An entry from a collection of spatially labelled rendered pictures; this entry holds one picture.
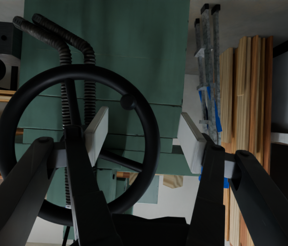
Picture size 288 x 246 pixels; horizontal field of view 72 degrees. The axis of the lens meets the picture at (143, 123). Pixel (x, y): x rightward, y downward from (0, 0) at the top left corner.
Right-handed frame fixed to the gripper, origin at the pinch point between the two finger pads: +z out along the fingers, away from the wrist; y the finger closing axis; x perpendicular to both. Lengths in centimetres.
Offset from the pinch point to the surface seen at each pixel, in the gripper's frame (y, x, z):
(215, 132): 50, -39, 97
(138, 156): 0.5, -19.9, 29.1
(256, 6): 68, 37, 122
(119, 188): -6, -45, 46
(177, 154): 11.0, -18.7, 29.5
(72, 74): -12.3, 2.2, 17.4
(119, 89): -4.2, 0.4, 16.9
